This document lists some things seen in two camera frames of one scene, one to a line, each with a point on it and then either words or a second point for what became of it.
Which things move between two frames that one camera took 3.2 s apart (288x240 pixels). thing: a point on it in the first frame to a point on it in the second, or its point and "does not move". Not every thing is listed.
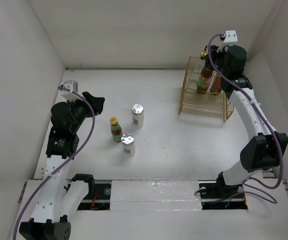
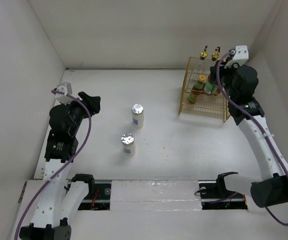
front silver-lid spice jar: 127,140 does not move
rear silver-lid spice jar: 137,111 does not move
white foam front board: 155,195 does not move
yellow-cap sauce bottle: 204,80 to 197,89
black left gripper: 96,102 does not move
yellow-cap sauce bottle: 116,130 to 210,88
